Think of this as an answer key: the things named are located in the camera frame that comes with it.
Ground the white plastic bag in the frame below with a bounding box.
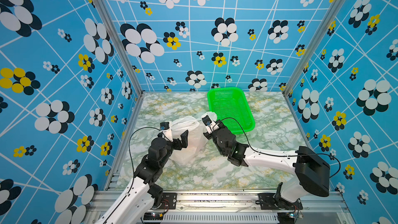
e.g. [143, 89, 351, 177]
[167, 111, 218, 166]

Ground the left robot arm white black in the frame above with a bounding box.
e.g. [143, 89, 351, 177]
[96, 129, 189, 224]

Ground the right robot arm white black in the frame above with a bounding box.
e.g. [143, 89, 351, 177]
[204, 121, 330, 210]

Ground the green plastic basket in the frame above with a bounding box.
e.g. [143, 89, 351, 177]
[207, 87, 256, 135]

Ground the left circuit board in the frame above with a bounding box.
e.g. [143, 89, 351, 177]
[143, 213, 163, 222]

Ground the circuit board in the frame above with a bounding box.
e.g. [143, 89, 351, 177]
[143, 213, 163, 222]
[278, 213, 301, 224]

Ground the right circuit board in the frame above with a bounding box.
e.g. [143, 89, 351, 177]
[278, 213, 301, 224]

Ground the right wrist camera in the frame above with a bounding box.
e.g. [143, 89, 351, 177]
[202, 115, 218, 134]

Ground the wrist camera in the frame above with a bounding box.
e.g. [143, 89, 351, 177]
[202, 115, 218, 134]
[160, 122, 173, 142]

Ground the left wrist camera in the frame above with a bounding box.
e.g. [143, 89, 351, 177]
[160, 122, 173, 142]

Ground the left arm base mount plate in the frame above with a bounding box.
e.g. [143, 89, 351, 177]
[152, 192, 177, 210]

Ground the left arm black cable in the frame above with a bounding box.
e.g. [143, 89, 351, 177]
[105, 127, 162, 222]

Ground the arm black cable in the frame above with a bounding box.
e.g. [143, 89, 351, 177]
[105, 127, 162, 222]
[211, 117, 342, 179]

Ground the aluminium front rail frame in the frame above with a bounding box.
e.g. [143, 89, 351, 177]
[83, 189, 355, 224]

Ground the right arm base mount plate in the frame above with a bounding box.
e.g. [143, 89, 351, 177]
[256, 193, 303, 211]

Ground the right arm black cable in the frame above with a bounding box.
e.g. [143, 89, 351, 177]
[211, 117, 342, 179]

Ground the left aluminium corner post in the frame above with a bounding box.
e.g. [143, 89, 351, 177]
[94, 0, 143, 99]

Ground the aluminium corner post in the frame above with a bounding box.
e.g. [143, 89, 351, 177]
[284, 0, 346, 98]
[94, 0, 143, 99]

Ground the right aluminium corner post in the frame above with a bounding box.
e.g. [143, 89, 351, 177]
[284, 0, 346, 98]

